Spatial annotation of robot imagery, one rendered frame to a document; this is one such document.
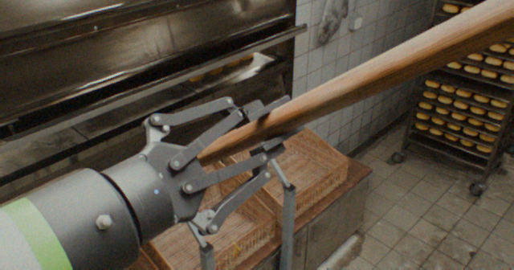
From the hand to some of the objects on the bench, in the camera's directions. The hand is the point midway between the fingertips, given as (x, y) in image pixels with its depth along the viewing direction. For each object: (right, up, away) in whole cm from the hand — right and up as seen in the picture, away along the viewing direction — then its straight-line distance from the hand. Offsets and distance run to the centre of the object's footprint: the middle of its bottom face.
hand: (271, 124), depth 51 cm
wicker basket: (+13, -32, +202) cm, 205 cm away
